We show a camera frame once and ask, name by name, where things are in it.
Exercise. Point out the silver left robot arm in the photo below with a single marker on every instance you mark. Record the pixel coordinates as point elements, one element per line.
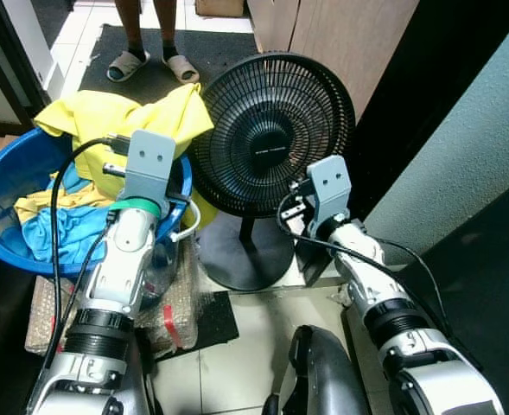
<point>120,268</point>

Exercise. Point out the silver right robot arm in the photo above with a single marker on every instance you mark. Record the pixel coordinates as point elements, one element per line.
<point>392,320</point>

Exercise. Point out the dark grey washing machine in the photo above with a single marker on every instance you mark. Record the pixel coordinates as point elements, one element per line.
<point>483,328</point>

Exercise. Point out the yellow garment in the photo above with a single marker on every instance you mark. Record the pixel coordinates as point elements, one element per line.
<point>90,112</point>

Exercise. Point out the black standing fan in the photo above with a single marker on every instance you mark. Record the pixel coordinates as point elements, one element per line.
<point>267,130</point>

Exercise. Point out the blue garment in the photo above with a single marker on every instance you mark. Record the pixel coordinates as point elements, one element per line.
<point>68,229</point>

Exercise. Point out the blue plastic basin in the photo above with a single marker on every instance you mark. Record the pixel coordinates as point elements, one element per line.
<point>12,173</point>

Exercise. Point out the person in red shirt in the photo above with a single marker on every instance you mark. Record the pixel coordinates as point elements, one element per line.
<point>163,35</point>

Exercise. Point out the bubble wrapped package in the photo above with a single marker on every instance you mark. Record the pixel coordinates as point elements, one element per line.
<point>181,303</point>

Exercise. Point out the brown wooden counter cabinet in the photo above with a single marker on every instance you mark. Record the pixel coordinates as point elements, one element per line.
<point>349,43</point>

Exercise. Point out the black foam pad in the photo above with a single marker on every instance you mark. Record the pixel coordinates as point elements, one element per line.
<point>211,320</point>

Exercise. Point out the black floor mat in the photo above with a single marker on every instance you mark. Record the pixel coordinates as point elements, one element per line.
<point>228,47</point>

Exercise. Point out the black right robot leg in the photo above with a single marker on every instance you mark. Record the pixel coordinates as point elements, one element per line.
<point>323,372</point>

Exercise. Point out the black robot leg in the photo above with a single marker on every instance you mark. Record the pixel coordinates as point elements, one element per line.
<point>323,372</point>
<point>133,385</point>

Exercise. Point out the brown cardboard box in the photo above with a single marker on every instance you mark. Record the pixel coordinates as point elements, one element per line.
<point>219,7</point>

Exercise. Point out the black left robot leg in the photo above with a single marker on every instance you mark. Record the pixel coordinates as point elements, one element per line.
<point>133,385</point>

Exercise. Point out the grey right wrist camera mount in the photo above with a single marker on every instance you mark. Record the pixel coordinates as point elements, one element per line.
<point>330,186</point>

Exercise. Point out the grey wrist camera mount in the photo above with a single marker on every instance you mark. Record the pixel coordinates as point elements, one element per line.
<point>149,169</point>
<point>330,186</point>

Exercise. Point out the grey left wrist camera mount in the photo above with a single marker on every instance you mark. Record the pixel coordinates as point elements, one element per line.
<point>149,169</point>

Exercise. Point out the white door frame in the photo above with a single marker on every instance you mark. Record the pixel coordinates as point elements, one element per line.
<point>31,39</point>

